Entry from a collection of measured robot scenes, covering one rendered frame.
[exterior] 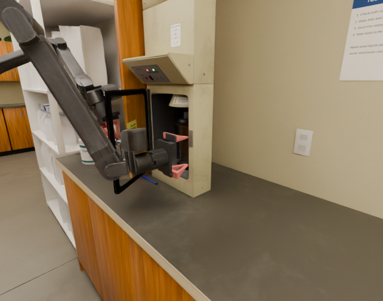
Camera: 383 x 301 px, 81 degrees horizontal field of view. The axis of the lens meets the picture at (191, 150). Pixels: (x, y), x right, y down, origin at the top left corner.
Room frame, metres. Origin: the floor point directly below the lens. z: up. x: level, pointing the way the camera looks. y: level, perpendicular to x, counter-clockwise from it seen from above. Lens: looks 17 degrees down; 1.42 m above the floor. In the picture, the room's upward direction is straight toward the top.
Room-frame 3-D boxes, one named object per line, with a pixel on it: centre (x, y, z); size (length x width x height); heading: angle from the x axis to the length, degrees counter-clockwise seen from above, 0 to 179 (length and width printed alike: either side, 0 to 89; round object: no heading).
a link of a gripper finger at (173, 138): (0.68, 0.05, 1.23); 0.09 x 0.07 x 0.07; 133
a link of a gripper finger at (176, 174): (0.68, 0.05, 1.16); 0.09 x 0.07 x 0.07; 133
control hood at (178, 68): (0.94, 0.14, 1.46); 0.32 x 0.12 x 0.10; 43
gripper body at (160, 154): (0.63, 0.10, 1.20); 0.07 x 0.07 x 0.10; 43
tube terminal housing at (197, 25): (1.06, 0.01, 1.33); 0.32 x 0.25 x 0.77; 43
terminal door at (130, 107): (0.93, 0.26, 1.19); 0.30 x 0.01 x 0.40; 164
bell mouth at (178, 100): (1.03, 0.01, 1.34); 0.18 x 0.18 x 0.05
